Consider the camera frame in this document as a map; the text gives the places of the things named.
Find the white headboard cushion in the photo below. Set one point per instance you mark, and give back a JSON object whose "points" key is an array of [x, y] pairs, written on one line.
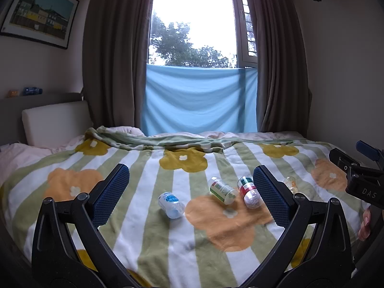
{"points": [[54, 123]]}

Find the red-green-label clear bottle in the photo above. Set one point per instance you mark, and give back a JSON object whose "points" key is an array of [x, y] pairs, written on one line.
{"points": [[249, 192]]}

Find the person's right hand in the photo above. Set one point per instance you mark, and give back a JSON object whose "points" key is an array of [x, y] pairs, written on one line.
{"points": [[364, 225]]}

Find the blue plastic bottle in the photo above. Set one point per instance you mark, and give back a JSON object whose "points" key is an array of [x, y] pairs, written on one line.
{"points": [[32, 91]]}

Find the light blue cloth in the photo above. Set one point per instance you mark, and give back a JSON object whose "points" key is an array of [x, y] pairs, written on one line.
{"points": [[198, 99]]}

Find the small orange toy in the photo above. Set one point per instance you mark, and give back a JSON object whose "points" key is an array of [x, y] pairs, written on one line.
{"points": [[13, 93]]}

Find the blue-label clear bottle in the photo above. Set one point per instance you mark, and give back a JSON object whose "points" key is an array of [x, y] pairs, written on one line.
{"points": [[171, 205]]}

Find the brown curtain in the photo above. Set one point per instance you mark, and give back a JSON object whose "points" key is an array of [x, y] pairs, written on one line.
{"points": [[117, 54], [279, 60]]}

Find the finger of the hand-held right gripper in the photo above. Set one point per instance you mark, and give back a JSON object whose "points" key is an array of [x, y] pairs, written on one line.
{"points": [[367, 150], [354, 180]]}

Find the grey headboard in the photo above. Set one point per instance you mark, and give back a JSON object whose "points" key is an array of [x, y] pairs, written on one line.
{"points": [[9, 117]]}

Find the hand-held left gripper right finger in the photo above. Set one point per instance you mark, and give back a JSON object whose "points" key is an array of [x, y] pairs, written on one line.
{"points": [[270, 198]]}

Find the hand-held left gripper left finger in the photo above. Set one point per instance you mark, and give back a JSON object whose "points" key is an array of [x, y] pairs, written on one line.
{"points": [[111, 196]]}

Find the flower print striped blanket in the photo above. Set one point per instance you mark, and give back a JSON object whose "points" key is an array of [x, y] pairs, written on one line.
{"points": [[180, 246]]}

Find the framed wall picture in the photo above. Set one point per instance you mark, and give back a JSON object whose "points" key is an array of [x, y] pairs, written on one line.
{"points": [[40, 9]]}

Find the window frame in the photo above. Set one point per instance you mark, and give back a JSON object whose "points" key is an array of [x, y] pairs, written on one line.
{"points": [[244, 21]]}

